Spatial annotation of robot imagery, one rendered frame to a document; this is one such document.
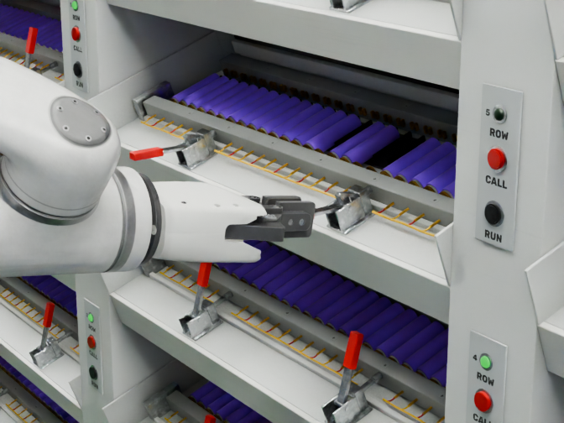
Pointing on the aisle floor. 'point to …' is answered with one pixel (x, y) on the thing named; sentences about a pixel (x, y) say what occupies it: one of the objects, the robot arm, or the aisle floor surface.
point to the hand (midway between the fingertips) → (286, 216)
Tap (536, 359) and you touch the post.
